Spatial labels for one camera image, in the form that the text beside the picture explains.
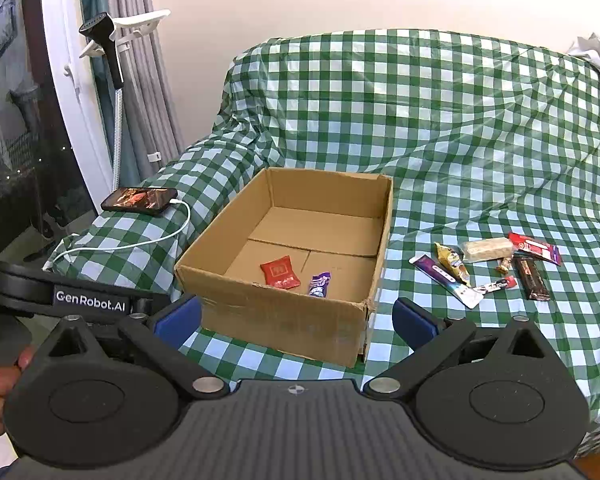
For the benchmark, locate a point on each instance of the pale wafer packet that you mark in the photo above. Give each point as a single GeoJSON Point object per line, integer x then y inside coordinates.
{"type": "Point", "coordinates": [485, 250]}

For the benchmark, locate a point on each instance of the green checked cloth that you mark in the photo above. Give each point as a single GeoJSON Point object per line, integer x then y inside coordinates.
{"type": "Point", "coordinates": [430, 135]}

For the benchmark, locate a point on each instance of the yellow snack packet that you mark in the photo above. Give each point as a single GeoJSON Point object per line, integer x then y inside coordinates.
{"type": "Point", "coordinates": [450, 260]}

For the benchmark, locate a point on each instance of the red and purple snack packet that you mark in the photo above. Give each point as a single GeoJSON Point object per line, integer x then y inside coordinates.
{"type": "Point", "coordinates": [532, 247]}

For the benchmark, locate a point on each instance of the red square snack packet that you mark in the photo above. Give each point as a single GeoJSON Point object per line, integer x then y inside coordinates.
{"type": "Point", "coordinates": [279, 272]}

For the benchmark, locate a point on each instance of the brown chocolate bar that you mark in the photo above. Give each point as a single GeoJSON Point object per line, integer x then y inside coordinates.
{"type": "Point", "coordinates": [532, 280]}

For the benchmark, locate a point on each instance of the red and white coffee stick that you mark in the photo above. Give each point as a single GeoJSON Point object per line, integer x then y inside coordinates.
{"type": "Point", "coordinates": [495, 286]}

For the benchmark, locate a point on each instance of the grey curtain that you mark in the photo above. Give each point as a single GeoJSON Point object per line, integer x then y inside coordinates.
{"type": "Point", "coordinates": [140, 100]}

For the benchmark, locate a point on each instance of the black smartphone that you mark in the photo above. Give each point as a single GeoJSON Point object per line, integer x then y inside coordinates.
{"type": "Point", "coordinates": [140, 200]}

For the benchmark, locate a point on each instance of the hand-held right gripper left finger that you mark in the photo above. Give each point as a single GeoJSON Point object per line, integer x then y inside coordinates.
{"type": "Point", "coordinates": [177, 322]}

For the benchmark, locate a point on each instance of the white plastic hanger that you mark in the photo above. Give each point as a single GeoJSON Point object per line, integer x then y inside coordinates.
{"type": "Point", "coordinates": [140, 22]}

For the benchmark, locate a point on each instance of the cardboard box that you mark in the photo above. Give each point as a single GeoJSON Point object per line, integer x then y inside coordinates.
{"type": "Point", "coordinates": [280, 322]}

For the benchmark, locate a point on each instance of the black garment steamer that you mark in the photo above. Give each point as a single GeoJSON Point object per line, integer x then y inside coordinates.
{"type": "Point", "coordinates": [100, 27]}

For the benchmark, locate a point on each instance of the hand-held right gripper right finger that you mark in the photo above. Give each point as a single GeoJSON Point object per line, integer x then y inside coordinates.
{"type": "Point", "coordinates": [415, 325]}

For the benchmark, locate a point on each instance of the white window frame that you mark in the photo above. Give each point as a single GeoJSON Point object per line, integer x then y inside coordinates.
{"type": "Point", "coordinates": [75, 85]}

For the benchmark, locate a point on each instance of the long purple stick packet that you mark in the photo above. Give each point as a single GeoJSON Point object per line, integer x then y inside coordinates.
{"type": "Point", "coordinates": [445, 277]}

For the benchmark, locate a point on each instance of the small red gold candy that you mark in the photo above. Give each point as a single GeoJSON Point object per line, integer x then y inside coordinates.
{"type": "Point", "coordinates": [505, 265]}

